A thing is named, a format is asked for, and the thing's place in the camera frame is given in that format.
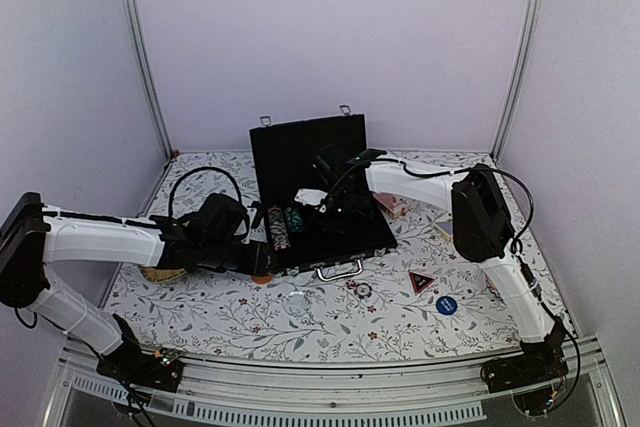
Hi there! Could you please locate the red playing card deck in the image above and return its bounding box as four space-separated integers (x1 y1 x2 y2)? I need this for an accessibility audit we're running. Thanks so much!
374 193 411 219

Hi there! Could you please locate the blue round dealer button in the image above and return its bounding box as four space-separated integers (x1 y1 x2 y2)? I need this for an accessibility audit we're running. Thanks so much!
436 296 458 316

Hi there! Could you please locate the green blue poker chip row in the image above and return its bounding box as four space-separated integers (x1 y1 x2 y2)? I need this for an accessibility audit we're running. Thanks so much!
284 206 307 234

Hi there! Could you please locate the blue orange poker chip row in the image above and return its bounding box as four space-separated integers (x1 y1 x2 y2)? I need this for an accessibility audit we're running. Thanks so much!
267 206 291 251

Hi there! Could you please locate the clear plastic round lid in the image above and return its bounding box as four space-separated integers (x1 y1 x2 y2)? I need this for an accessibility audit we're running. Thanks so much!
282 290 311 317

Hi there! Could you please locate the black triangular all-in button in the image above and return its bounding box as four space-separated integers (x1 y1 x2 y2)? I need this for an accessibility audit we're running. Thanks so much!
409 272 435 295

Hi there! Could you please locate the blue playing card deck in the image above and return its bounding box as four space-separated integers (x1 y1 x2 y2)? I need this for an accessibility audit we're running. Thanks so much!
433 219 454 242

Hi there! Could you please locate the front aluminium rail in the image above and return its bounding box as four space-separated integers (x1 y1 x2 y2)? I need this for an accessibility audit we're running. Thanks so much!
43 337 631 426

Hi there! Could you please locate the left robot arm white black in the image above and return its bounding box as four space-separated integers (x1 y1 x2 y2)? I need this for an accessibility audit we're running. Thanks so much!
1 192 278 381

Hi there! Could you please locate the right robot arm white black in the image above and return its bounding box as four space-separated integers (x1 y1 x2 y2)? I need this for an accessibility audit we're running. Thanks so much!
295 146 566 383

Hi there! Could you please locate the red patterned bowl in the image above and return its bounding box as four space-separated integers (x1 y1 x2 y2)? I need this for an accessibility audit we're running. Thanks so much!
485 276 502 300

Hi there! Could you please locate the aluminium frame post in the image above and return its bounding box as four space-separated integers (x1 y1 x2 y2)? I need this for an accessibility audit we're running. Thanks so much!
491 0 542 163
122 0 174 161

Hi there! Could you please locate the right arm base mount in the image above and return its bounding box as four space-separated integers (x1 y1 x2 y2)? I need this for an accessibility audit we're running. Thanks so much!
480 342 569 417

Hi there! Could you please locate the orange round dealer button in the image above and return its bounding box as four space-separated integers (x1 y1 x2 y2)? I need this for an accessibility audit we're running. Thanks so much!
252 274 273 285

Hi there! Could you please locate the floral table cloth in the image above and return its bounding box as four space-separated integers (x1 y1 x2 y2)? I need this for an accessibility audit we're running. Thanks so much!
102 149 571 364

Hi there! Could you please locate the woven bamboo tray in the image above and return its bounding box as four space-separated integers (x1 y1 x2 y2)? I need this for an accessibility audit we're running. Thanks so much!
139 266 187 284

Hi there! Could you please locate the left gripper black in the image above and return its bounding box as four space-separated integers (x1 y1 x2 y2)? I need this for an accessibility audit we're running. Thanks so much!
201 238 279 276

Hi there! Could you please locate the left aluminium frame post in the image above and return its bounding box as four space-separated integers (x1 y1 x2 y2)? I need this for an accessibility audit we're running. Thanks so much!
122 0 174 161

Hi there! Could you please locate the black poker set case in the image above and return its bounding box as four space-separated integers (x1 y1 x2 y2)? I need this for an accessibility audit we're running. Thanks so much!
249 114 398 272

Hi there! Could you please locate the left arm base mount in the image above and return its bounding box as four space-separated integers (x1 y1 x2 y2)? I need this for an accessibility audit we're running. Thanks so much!
96 344 184 393

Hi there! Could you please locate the right aluminium frame post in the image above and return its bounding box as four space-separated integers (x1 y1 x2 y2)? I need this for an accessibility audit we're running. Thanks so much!
491 0 542 163

